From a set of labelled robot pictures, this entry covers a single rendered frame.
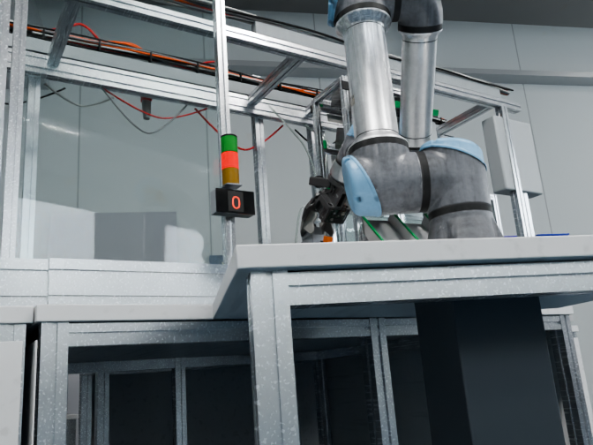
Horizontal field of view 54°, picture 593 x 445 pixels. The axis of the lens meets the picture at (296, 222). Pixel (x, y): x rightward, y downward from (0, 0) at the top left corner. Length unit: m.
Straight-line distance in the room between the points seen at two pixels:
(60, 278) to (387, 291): 0.69
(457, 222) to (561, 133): 6.29
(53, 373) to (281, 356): 0.53
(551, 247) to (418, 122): 0.63
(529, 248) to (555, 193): 6.17
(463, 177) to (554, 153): 6.09
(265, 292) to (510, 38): 7.01
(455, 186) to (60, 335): 0.75
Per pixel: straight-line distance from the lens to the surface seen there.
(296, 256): 0.70
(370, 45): 1.21
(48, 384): 1.12
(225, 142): 1.75
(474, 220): 1.07
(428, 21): 1.32
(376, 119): 1.13
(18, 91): 1.68
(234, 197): 1.69
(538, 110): 7.29
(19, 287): 1.21
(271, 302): 0.71
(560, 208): 6.96
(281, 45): 2.59
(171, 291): 1.26
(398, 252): 0.73
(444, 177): 1.09
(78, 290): 1.21
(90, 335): 1.14
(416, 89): 1.36
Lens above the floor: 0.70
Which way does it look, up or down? 15 degrees up
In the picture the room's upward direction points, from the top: 4 degrees counter-clockwise
